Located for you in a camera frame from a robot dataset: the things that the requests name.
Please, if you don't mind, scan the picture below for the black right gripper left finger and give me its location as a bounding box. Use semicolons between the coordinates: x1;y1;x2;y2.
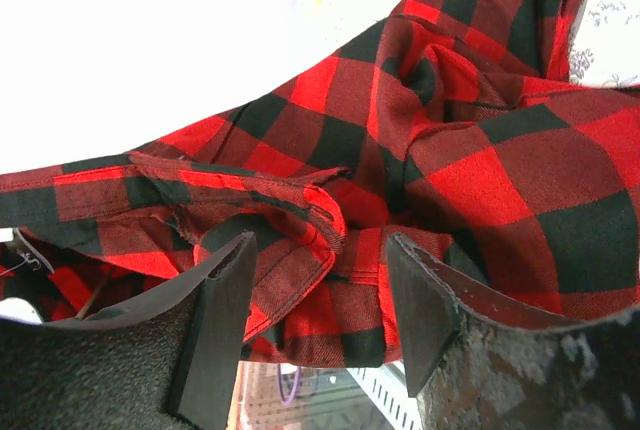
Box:
1;233;257;429

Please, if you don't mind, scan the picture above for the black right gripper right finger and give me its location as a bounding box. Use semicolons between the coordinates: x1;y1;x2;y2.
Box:
386;233;639;429

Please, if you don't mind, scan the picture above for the red black plaid shirt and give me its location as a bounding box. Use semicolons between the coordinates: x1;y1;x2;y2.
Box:
1;0;639;368

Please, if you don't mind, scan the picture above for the floral table mat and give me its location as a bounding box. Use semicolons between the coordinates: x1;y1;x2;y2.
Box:
569;0;639;88

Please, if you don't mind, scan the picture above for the perforated cable duct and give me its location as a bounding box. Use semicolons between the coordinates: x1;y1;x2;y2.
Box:
347;361;424;430

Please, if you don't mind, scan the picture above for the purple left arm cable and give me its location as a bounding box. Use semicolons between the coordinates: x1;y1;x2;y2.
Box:
277;364;304;406

